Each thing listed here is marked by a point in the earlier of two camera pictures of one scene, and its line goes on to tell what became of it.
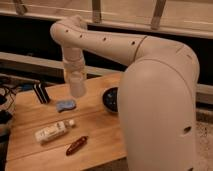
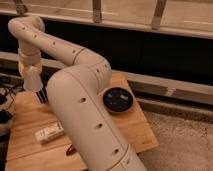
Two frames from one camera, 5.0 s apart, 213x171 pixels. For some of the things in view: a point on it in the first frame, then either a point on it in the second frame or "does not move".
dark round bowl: [111, 100] does not move
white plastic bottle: [54, 131] does not move
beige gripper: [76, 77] -> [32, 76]
